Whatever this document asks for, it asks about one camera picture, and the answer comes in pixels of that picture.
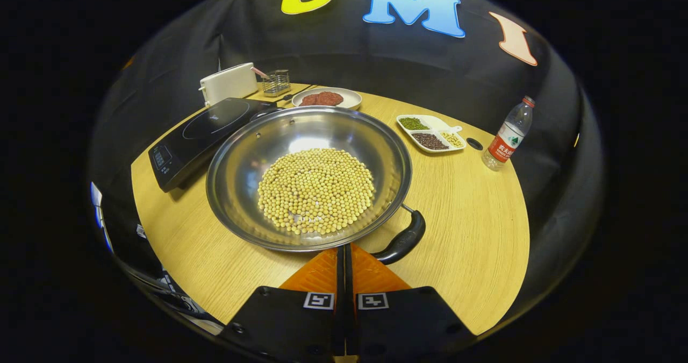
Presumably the white divided dish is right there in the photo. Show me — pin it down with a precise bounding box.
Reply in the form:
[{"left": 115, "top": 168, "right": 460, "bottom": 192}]
[{"left": 396, "top": 115, "right": 467, "bottom": 154}]

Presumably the white toaster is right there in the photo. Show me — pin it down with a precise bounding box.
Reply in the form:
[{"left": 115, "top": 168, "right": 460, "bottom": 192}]
[{"left": 199, "top": 62, "right": 259, "bottom": 108}]

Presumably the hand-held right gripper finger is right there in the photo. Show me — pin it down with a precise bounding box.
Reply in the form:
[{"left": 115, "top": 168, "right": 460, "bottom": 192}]
[
  {"left": 345, "top": 243, "right": 477, "bottom": 360},
  {"left": 219, "top": 247, "right": 345, "bottom": 361}
]

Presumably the pile of dark red beans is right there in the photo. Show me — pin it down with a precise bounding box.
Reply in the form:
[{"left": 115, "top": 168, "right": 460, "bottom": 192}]
[{"left": 412, "top": 132, "right": 449, "bottom": 151}]

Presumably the stainless steel pot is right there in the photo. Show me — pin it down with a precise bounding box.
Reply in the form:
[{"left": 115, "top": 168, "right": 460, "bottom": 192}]
[{"left": 206, "top": 105, "right": 426, "bottom": 266}]

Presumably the metal wire basket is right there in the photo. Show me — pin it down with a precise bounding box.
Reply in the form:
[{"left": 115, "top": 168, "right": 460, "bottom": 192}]
[{"left": 262, "top": 69, "right": 291, "bottom": 97}]

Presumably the black induction cooktop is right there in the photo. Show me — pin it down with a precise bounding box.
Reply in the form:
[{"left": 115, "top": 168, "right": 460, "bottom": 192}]
[{"left": 148, "top": 97, "right": 280, "bottom": 193}]

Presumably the black backdrop cloth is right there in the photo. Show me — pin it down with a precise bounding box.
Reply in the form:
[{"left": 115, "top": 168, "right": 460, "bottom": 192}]
[{"left": 89, "top": 0, "right": 605, "bottom": 321}]

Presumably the clear plastic water bottle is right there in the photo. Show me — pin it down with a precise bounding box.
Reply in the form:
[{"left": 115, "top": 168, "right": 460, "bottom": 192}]
[{"left": 482, "top": 96, "right": 535, "bottom": 171}]

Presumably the round white plate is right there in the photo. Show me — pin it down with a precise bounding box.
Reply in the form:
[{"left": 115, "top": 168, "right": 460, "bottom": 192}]
[{"left": 291, "top": 87, "right": 363, "bottom": 111}]

